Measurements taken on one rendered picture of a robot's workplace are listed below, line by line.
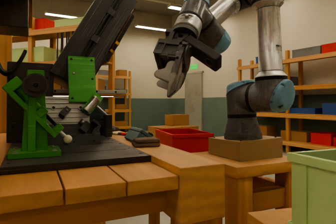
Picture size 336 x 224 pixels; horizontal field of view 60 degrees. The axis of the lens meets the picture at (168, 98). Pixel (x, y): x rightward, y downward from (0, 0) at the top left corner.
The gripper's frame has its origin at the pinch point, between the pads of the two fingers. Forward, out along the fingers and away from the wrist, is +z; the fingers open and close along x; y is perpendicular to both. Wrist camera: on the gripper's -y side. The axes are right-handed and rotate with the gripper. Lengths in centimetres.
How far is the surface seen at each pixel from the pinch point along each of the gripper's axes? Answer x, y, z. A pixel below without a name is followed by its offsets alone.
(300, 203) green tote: -10.1, -30.5, 15.5
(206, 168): -20.7, -9.1, 8.2
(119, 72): -678, 436, -535
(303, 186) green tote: -7.4, -30.4, 12.9
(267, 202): -58, -29, 1
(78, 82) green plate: -37, 54, -24
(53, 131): -22.1, 41.3, 6.4
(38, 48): -209, 282, -190
